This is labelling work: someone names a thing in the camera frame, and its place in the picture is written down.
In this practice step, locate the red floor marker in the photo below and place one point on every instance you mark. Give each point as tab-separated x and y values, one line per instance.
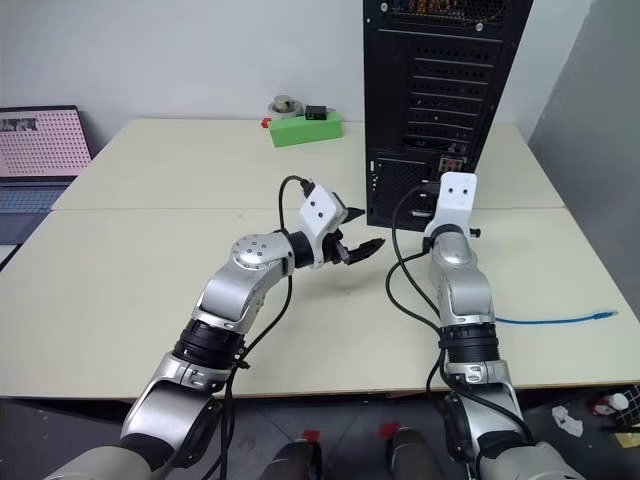
390	429
312	435

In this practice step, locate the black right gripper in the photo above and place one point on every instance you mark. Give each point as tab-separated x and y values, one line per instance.
428	202

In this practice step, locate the grey tape roll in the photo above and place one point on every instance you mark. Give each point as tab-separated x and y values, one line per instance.
286	106

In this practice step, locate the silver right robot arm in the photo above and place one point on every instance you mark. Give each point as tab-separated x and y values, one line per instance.
460	290

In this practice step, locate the black computer tower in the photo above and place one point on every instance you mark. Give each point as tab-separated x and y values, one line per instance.
400	75

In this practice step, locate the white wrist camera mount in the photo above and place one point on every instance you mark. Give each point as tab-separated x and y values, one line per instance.
456	200
320	212

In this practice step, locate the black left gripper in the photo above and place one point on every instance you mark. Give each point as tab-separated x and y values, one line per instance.
336	247

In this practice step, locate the small black box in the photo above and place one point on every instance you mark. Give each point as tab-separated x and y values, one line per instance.
316	112

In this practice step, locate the grey laptop with pink screen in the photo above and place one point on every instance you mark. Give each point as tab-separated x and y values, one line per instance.
40	145

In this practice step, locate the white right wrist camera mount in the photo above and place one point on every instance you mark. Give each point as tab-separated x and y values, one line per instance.
456	200

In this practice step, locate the yellow floor object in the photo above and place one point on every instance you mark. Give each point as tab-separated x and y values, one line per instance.
629	440

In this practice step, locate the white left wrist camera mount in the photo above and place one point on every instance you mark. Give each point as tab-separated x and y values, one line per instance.
320	212

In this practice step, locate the dark brown rounded shape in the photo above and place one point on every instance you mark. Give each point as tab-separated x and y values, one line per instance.
412	455
297	460

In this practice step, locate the green rectangular block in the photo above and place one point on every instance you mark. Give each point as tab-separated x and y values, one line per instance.
305	131

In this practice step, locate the grey partition panel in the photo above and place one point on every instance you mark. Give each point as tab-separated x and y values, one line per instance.
590	125

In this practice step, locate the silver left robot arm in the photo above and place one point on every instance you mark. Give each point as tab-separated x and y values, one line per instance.
235	295

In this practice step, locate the crumpled white paper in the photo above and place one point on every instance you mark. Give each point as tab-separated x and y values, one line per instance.
567	420

